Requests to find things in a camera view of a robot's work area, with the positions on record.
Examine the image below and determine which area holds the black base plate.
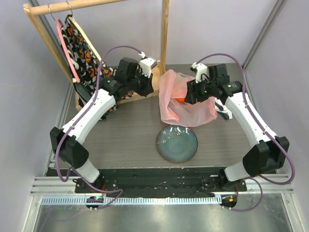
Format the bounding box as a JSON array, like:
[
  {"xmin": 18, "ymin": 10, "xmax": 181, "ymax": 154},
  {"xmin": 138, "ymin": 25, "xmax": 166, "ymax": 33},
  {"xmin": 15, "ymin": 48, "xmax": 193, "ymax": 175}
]
[{"xmin": 45, "ymin": 166, "xmax": 276, "ymax": 197}]

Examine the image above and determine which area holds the pink clothes hanger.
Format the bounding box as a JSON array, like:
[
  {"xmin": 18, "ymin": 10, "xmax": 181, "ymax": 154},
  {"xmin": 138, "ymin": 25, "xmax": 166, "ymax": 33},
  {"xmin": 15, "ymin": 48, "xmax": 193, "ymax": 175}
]
[{"xmin": 55, "ymin": 19, "xmax": 80, "ymax": 83}]

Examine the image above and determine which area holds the white navy shirt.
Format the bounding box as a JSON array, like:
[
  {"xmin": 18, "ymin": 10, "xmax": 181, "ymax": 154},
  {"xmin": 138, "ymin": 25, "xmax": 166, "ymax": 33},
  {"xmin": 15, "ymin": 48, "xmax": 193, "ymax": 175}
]
[{"xmin": 214, "ymin": 98, "xmax": 233, "ymax": 120}]

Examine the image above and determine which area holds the blue ceramic plate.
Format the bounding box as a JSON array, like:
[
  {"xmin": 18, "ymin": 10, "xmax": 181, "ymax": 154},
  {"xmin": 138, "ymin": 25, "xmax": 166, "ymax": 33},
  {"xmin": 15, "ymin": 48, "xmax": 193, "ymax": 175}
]
[{"xmin": 156, "ymin": 125, "xmax": 198, "ymax": 163}]

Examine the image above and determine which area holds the purple cable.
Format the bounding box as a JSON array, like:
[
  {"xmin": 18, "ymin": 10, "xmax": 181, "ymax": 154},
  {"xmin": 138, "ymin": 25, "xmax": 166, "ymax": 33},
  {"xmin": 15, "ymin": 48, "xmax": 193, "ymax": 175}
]
[
  {"xmin": 55, "ymin": 45, "xmax": 145, "ymax": 210},
  {"xmin": 193, "ymin": 52, "xmax": 296, "ymax": 212}
]

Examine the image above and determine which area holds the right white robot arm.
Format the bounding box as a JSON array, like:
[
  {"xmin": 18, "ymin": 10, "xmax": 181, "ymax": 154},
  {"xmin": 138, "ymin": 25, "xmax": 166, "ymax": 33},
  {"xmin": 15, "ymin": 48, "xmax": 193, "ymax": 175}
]
[{"xmin": 184, "ymin": 63, "xmax": 289, "ymax": 191}]

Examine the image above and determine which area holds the fake orange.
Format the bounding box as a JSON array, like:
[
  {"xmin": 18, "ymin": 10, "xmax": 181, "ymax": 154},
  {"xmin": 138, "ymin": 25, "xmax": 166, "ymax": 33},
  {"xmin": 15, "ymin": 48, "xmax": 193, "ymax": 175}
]
[{"xmin": 176, "ymin": 98, "xmax": 185, "ymax": 103}]

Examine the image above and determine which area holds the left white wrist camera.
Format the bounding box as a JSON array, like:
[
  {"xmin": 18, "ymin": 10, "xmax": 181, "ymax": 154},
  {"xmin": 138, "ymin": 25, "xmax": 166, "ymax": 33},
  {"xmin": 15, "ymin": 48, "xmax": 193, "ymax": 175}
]
[{"xmin": 139, "ymin": 52, "xmax": 157, "ymax": 79}]

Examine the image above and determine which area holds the patterned black orange garment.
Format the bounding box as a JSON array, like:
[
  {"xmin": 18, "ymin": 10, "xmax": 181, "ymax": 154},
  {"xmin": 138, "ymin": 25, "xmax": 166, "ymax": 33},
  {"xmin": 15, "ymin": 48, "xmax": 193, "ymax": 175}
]
[{"xmin": 57, "ymin": 14, "xmax": 135, "ymax": 120}]

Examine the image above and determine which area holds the slotted cable duct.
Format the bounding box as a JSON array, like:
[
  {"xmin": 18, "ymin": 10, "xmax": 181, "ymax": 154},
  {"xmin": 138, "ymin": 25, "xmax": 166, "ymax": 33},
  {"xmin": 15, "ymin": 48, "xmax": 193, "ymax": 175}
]
[{"xmin": 41, "ymin": 195, "xmax": 222, "ymax": 206}]

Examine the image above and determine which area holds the pink plastic bag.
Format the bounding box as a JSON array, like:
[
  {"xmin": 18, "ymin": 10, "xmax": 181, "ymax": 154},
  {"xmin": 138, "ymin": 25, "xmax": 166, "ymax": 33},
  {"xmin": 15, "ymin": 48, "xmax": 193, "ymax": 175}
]
[{"xmin": 158, "ymin": 70, "xmax": 217, "ymax": 127}]

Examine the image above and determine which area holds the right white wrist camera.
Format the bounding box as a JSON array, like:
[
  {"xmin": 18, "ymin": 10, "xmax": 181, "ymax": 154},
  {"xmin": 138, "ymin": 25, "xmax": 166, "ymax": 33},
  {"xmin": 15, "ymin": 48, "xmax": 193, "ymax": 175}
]
[{"xmin": 190, "ymin": 62, "xmax": 209, "ymax": 84}]

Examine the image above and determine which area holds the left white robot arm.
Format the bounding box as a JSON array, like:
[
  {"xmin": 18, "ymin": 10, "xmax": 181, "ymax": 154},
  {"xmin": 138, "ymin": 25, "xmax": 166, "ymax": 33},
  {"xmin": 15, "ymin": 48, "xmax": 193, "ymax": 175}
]
[{"xmin": 50, "ymin": 58, "xmax": 157, "ymax": 193}]

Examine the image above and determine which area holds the wooden clothes hanger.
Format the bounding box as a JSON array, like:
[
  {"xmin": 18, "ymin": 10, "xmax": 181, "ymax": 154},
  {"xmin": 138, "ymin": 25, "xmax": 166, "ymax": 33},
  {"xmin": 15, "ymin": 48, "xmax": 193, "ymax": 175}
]
[{"xmin": 69, "ymin": 14, "xmax": 101, "ymax": 61}]

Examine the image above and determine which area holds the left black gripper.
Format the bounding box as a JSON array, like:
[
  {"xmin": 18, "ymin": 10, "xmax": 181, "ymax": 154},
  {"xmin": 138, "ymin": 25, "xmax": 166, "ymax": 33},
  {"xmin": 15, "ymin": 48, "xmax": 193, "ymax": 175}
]
[{"xmin": 127, "ymin": 70, "xmax": 155, "ymax": 98}]

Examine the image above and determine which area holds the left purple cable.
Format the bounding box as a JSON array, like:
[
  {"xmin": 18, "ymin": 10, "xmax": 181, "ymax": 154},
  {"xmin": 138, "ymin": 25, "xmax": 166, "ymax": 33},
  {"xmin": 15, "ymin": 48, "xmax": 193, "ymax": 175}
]
[{"xmin": 55, "ymin": 45, "xmax": 145, "ymax": 210}]

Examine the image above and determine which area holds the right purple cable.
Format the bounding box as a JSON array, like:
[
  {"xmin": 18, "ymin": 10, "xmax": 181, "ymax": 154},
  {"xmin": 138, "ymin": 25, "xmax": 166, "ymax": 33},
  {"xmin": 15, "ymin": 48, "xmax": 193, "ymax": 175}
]
[{"xmin": 193, "ymin": 52, "xmax": 296, "ymax": 212}]

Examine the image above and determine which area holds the wooden clothes rack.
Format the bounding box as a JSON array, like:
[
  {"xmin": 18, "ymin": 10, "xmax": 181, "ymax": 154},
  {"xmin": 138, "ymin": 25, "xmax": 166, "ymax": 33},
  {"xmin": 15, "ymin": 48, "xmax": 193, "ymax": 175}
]
[{"xmin": 23, "ymin": 0, "xmax": 169, "ymax": 103}]

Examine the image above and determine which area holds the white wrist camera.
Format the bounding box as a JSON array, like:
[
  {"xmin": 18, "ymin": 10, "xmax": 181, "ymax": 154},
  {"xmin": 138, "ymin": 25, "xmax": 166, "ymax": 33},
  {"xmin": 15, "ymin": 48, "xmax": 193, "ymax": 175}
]
[
  {"xmin": 139, "ymin": 52, "xmax": 157, "ymax": 79},
  {"xmin": 190, "ymin": 62, "xmax": 209, "ymax": 84}
]

